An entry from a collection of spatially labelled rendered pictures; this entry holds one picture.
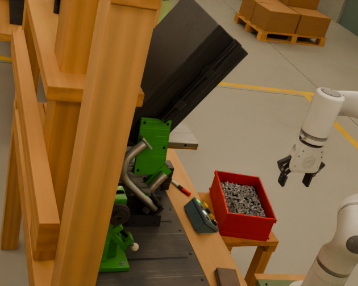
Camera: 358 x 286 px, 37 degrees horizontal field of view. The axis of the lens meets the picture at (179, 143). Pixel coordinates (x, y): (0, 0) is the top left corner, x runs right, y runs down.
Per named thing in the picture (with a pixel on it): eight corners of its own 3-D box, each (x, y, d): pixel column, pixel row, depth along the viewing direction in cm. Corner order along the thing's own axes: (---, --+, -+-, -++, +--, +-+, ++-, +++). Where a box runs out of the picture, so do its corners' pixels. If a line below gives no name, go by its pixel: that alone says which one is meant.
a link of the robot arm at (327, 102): (302, 120, 164) (300, 132, 156) (317, 81, 158) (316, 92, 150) (329, 129, 163) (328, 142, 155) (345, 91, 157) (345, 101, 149)
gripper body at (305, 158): (304, 143, 155) (291, 175, 160) (332, 144, 159) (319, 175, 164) (292, 130, 161) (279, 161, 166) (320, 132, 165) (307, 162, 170)
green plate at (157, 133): (156, 167, 203) (164, 114, 198) (163, 175, 196) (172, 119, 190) (127, 167, 199) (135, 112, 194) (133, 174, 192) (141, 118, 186)
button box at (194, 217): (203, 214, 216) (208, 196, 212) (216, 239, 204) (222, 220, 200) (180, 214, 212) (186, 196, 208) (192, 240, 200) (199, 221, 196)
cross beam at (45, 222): (21, 49, 236) (24, 29, 231) (55, 251, 132) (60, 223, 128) (9, 47, 234) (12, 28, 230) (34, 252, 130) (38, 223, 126)
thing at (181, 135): (184, 129, 225) (186, 123, 223) (196, 150, 212) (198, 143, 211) (93, 124, 210) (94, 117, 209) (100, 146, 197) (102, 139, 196)
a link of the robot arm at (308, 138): (308, 138, 154) (305, 146, 155) (333, 139, 157) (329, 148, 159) (295, 123, 161) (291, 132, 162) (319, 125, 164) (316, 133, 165)
